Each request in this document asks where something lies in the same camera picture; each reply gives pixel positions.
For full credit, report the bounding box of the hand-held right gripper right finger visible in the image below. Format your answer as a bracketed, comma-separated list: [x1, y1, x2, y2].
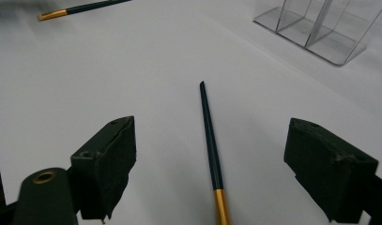
[283, 117, 380, 225]

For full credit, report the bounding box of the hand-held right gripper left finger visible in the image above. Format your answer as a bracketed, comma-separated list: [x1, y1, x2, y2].
[68, 115, 138, 224]

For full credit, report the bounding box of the dark green gold-ended chopstick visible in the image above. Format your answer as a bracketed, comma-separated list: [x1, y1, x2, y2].
[199, 81, 232, 225]
[37, 0, 132, 23]

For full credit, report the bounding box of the clear acrylic holder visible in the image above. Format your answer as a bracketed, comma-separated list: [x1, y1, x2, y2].
[252, 0, 382, 67]

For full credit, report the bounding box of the white table sheet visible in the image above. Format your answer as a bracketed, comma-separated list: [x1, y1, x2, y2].
[0, 0, 382, 225]

